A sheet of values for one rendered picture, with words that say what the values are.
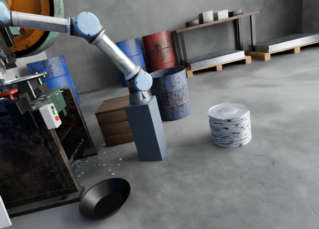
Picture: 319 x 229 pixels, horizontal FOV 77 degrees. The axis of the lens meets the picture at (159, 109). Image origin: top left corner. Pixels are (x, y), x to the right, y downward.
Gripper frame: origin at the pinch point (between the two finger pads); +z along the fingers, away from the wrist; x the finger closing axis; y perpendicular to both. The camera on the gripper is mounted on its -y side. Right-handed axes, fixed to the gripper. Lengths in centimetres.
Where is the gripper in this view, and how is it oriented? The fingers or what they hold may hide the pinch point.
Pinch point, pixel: (2, 82)
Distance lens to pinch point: 124.5
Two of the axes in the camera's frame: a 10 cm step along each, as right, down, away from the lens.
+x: 9.7, -2.4, 0.1
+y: 0.9, 3.3, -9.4
